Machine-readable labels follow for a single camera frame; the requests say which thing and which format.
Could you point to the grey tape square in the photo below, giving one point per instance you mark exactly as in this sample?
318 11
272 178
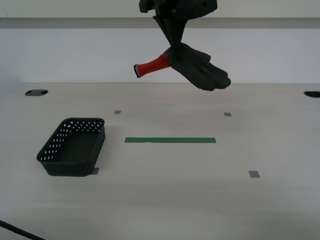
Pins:
254 174
96 171
117 112
227 114

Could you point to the green tape strip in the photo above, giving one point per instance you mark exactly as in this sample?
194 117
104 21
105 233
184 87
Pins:
170 140

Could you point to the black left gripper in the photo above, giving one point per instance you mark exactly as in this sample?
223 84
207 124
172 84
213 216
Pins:
190 7

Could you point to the black perforated plastic basket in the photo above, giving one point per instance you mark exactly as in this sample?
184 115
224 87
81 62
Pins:
77 147

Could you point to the black glove with red cuff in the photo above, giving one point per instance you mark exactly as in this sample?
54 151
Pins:
200 70

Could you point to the dark grey tube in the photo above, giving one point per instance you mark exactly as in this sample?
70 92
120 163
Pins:
36 92

